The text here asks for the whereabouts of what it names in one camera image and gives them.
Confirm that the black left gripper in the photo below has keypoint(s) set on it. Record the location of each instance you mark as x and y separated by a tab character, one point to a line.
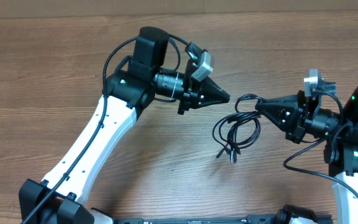
204	93

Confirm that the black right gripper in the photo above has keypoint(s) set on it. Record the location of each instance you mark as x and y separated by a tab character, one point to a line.
284	119

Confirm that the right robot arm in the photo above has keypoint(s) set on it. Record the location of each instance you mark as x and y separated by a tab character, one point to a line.
340	133

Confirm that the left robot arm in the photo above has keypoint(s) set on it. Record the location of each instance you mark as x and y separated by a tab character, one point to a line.
138	80

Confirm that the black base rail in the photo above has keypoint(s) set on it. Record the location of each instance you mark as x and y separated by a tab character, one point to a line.
288	214

